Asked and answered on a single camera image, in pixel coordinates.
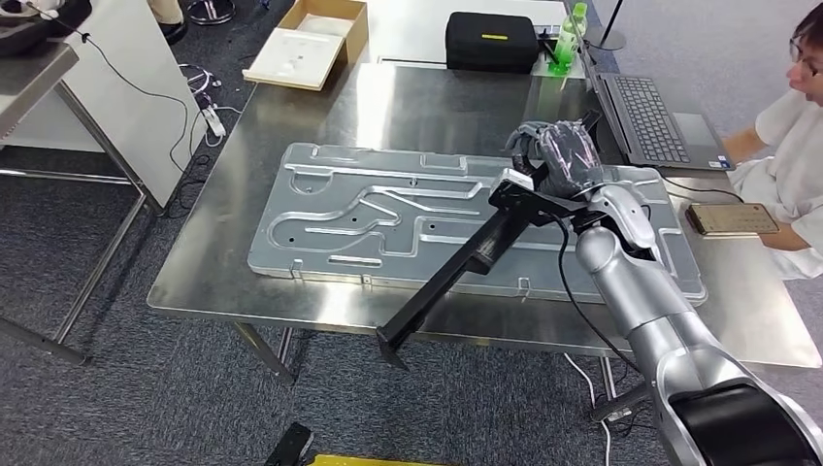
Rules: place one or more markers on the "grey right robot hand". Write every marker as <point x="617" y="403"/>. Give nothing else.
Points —
<point x="566" y="161"/>

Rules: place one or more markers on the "long black metal part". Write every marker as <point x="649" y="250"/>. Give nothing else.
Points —
<point x="450" y="276"/>

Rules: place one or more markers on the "person's right forearm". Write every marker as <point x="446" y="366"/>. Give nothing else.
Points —
<point x="742" y="145"/>

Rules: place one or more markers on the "person's left forearm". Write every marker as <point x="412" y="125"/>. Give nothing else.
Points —
<point x="784" y="239"/>

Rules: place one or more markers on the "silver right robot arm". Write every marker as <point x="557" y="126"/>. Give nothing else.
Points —
<point x="649" y="309"/>

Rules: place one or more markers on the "steel workbench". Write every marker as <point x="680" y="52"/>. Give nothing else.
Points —
<point x="418" y="103"/>

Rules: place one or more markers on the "grey laptop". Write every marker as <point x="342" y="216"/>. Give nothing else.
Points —
<point x="649" y="122"/>

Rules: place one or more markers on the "green plastic bottle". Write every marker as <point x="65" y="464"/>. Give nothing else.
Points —
<point x="569" y="38"/>

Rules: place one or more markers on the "black pole stand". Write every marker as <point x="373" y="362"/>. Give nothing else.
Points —
<point x="607" y="38"/>

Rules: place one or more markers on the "black zip case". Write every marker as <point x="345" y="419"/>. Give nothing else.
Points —
<point x="492" y="45"/>

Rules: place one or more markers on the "brown flat case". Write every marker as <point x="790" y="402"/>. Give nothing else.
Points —
<point x="733" y="220"/>

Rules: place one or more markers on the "grey stamped metal panel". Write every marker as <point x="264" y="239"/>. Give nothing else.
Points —
<point x="360" y="251"/>

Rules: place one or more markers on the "person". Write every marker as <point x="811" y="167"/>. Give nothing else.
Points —
<point x="791" y="173"/>
<point x="166" y="16"/>

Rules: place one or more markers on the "open cardboard box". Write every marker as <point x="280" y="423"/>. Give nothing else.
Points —
<point x="357" y="26"/>

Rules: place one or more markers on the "white foam tray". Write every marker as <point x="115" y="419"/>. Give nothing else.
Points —
<point x="292" y="58"/>

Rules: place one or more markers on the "white power strip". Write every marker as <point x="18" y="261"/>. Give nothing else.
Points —
<point x="213" y="122"/>

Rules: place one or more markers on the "yellow floor tape square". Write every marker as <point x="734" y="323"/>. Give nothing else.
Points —
<point x="373" y="460"/>

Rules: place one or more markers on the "black robot foot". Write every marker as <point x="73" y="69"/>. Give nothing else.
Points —
<point x="289" y="444"/>

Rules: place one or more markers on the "white board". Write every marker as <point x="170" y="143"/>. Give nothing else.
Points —
<point x="128" y="77"/>

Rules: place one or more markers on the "steel table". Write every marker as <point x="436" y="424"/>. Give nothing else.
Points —
<point x="38" y="77"/>

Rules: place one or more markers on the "black and white headset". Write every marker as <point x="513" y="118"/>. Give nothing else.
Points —
<point x="32" y="26"/>

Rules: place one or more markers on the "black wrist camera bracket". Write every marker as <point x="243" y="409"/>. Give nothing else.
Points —
<point x="553" y="204"/>

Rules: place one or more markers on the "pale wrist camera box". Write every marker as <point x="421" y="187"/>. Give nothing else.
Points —
<point x="514" y="180"/>

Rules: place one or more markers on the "chrome stanchion post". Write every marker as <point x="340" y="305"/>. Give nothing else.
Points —
<point x="212" y="11"/>

